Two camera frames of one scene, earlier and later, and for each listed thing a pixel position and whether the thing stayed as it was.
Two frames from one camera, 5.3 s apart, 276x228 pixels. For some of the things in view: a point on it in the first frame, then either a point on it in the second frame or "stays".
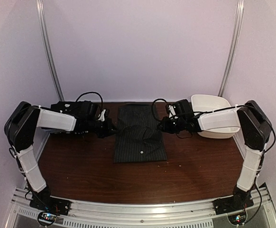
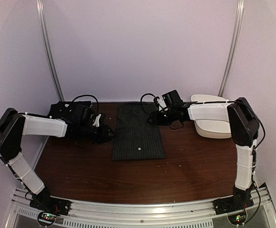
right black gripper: x=165 y=127 → x=156 y=119
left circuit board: x=46 y=218 stays
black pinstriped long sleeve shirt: x=138 y=138 stays
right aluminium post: x=240 y=8 stays
